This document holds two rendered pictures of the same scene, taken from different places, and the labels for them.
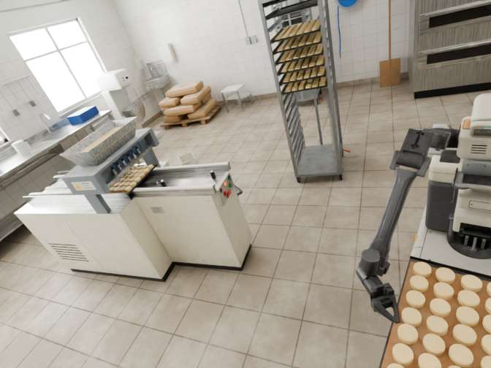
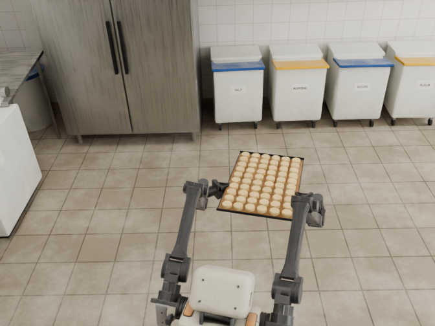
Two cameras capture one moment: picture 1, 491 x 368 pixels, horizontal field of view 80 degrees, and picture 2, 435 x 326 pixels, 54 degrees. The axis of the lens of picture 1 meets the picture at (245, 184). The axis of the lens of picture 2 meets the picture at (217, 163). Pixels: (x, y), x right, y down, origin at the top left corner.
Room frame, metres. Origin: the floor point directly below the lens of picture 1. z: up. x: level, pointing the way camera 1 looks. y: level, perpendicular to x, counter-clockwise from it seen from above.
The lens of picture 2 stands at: (1.78, -1.54, 2.48)
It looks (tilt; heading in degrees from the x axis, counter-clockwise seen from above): 36 degrees down; 150
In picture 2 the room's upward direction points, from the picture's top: 2 degrees counter-clockwise
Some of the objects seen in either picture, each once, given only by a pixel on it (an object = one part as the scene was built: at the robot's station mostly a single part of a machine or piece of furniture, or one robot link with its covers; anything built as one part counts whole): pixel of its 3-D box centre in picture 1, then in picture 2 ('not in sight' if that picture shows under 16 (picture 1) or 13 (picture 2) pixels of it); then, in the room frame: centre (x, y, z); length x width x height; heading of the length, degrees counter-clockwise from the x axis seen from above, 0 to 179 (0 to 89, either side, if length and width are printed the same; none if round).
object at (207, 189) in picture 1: (107, 193); not in sight; (2.17, 1.09, 0.87); 2.01 x 0.03 x 0.07; 62
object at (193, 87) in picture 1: (185, 89); not in sight; (6.21, 0.56, 0.64); 0.72 x 0.42 x 0.15; 65
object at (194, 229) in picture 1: (198, 220); not in sight; (2.01, 0.48, 0.45); 0.70 x 0.34 x 0.90; 62
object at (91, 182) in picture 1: (120, 168); not in sight; (2.25, 0.92, 1.01); 0.72 x 0.33 x 0.34; 152
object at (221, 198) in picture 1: (224, 188); not in sight; (1.84, 0.16, 0.77); 0.24 x 0.04 x 0.14; 152
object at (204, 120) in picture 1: (193, 116); not in sight; (6.21, 0.62, 0.06); 1.20 x 0.80 x 0.11; 61
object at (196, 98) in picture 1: (196, 95); not in sight; (6.06, 0.38, 0.49); 0.72 x 0.42 x 0.15; 154
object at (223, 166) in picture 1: (128, 172); not in sight; (2.43, 0.95, 0.87); 2.01 x 0.03 x 0.07; 62
